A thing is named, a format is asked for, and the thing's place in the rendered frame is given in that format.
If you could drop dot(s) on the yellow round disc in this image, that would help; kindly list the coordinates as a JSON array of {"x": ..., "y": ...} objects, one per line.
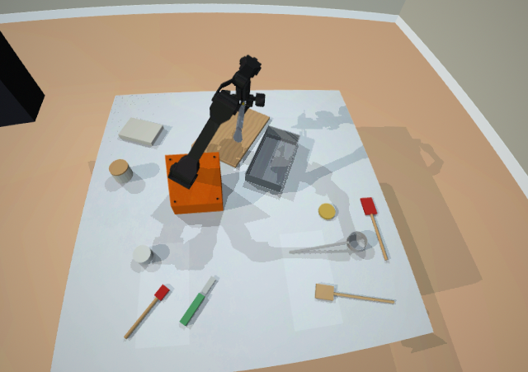
[{"x": 326, "y": 211}]

